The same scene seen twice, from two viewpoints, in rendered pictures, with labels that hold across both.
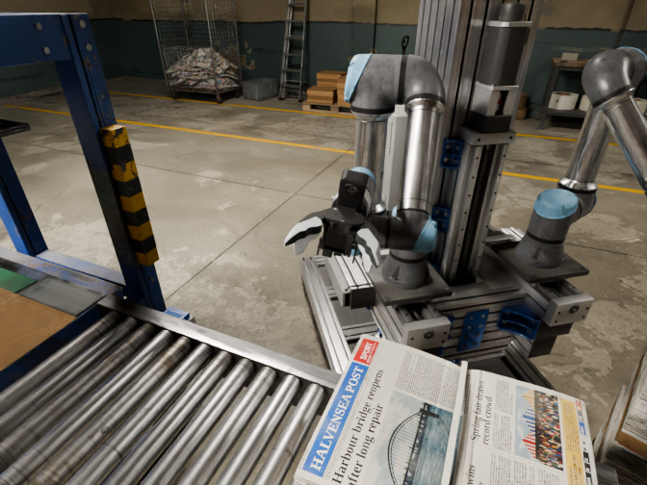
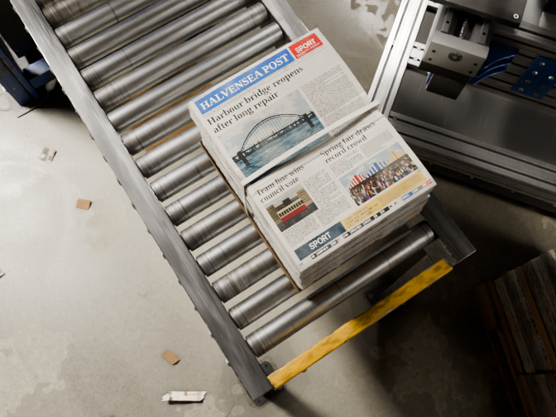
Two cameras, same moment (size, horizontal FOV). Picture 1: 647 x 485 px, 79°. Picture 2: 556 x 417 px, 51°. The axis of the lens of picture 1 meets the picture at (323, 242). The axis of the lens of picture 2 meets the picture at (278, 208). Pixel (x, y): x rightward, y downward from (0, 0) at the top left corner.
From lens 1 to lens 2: 55 cm
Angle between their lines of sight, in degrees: 45
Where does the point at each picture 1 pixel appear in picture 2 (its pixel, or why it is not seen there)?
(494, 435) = (338, 160)
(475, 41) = not seen: outside the picture
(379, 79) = not seen: outside the picture
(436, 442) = (294, 140)
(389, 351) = (323, 57)
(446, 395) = (335, 116)
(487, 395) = (365, 135)
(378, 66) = not seen: outside the picture
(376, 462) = (242, 127)
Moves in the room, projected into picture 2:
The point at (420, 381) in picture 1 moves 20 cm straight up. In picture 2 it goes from (324, 94) to (336, 30)
